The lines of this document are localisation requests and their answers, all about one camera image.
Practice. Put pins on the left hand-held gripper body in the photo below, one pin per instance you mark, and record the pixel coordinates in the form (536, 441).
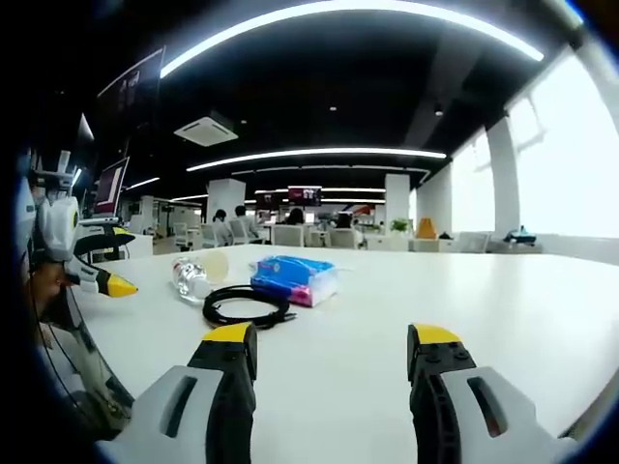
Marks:
(57, 226)

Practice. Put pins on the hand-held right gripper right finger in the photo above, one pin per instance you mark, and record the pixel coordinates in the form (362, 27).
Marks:
(450, 382)

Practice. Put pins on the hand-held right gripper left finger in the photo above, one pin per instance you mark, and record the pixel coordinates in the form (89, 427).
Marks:
(222, 367)

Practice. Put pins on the clear plastic water bottle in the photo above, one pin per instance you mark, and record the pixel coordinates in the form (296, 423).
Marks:
(191, 280)

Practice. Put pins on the blue tissue pack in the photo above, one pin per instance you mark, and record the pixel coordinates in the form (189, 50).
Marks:
(294, 279)

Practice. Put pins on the person's left hand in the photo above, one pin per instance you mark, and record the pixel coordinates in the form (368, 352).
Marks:
(46, 285)

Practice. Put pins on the computer monitor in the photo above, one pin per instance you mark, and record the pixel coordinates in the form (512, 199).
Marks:
(110, 186)

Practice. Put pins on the white table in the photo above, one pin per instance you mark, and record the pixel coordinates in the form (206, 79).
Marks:
(367, 299)

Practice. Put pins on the white office chair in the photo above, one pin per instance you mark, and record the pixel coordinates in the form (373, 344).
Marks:
(342, 238)
(239, 232)
(287, 236)

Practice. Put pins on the hanging dark display screen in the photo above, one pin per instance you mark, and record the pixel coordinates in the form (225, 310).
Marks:
(129, 92)

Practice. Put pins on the ceiling air conditioner unit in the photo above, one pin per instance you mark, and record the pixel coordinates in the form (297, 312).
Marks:
(206, 128)

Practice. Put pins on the orange chair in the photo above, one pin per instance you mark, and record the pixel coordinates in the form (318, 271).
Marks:
(426, 228)

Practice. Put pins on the green potted plant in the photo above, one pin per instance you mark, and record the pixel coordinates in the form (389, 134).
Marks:
(400, 225)

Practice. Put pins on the hanging red display screen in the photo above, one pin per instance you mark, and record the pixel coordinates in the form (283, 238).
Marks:
(304, 195)

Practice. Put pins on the curved ceiling light strip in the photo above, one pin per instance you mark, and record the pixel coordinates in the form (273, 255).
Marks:
(314, 157)
(348, 24)

